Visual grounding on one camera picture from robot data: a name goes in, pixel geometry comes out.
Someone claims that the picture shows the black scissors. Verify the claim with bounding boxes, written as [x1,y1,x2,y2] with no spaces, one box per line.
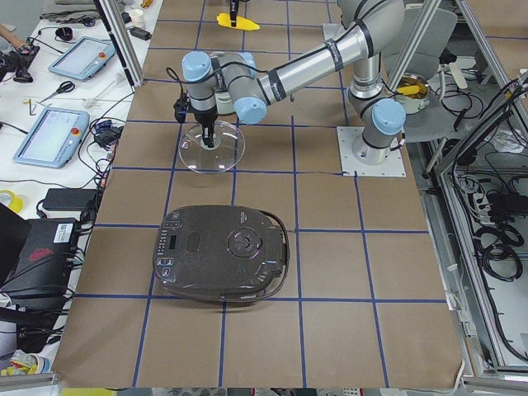
[41,80,76,102]

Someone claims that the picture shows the black computer box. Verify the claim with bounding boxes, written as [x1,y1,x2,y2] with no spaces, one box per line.
[1,205,80,299]

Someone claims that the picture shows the black rice cooker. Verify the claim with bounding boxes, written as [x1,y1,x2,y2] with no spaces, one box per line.
[153,205,290,303]

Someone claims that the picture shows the yellow corn cob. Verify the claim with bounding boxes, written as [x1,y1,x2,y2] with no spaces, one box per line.
[216,12,260,31]

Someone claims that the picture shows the aluminium frame post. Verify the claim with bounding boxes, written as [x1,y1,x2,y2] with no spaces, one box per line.
[93,0,144,88]

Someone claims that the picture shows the bowl with yellow food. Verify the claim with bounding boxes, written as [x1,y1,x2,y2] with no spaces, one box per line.
[396,73,430,115]

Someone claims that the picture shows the lower blue teach pendant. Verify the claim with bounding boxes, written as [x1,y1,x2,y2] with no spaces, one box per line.
[13,106,90,168]

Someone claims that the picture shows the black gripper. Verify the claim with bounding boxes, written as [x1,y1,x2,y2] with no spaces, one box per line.
[188,0,239,149]

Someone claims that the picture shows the upper blue teach pendant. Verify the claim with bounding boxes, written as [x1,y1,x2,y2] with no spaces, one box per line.
[48,36,116,80]

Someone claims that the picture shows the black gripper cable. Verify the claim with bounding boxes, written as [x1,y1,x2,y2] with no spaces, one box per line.
[166,67,193,123]

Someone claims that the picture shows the black round cap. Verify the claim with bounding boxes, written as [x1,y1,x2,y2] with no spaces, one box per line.
[55,26,73,42]

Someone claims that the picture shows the grey chair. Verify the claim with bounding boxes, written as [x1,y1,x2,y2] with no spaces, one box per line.
[381,7,459,144]

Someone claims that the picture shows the yellow tape roll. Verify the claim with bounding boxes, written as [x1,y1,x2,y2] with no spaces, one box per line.
[0,190,24,214]

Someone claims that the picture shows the blue teach pendant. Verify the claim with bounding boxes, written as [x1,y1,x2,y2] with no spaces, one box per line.
[13,106,90,168]
[48,36,116,80]

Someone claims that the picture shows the glass pot lid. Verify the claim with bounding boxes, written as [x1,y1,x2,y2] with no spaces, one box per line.
[179,120,246,173]

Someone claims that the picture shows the black power adapter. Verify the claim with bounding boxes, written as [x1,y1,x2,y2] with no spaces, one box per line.
[42,188,96,212]

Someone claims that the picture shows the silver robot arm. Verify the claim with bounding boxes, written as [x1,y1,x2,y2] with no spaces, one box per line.
[173,1,406,152]

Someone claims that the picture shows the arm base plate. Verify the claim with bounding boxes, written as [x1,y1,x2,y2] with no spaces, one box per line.
[337,126,406,177]

